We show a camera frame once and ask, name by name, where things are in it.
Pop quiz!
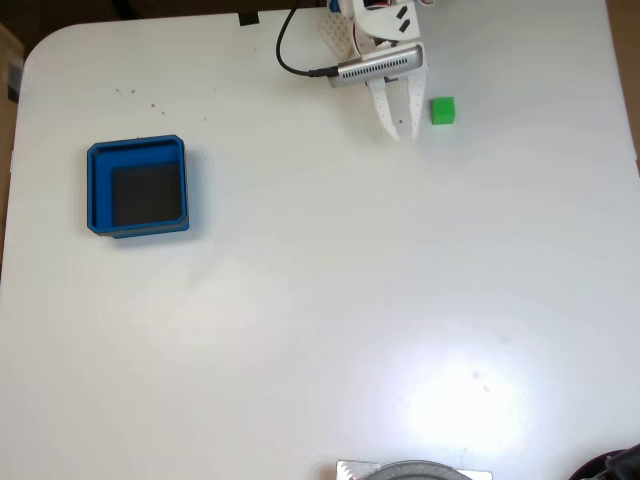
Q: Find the blue box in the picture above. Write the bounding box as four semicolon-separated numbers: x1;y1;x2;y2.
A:
86;133;191;240

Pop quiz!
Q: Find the black camera cable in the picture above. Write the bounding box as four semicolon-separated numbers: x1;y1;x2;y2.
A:
276;0;341;79

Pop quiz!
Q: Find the silver metal plate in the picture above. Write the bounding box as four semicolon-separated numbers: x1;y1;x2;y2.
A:
335;459;494;480

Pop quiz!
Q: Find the grey round object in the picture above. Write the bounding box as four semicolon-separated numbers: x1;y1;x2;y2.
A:
367;459;474;480

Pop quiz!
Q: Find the black object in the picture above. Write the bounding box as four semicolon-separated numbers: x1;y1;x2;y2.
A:
569;442;640;480

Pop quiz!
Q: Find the green cube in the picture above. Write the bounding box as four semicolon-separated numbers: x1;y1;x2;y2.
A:
431;96;456;126

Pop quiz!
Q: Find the silver camera box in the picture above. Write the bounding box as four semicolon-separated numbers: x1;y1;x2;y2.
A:
327;43;426;90

